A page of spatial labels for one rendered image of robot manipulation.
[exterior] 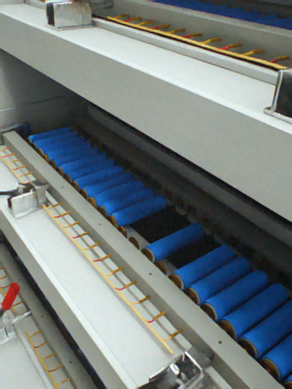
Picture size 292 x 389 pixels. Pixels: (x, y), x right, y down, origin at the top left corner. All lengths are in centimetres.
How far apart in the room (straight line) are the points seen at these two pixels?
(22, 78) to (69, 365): 39
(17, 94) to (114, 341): 40
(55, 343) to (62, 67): 33
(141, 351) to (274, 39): 24
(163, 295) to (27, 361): 27
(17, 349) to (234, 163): 42
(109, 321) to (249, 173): 18
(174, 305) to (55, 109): 41
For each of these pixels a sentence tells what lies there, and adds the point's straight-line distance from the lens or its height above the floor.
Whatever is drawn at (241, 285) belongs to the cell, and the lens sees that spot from 34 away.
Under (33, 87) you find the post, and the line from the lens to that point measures 61.
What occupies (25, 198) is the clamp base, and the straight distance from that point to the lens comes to 44.
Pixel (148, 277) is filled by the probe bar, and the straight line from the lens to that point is 33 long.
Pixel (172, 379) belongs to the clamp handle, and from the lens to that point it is 28.
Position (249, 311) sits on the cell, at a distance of 32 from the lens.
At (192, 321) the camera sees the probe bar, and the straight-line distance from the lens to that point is 30.
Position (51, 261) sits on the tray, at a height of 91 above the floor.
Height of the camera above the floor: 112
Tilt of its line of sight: 20 degrees down
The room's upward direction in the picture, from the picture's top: 19 degrees clockwise
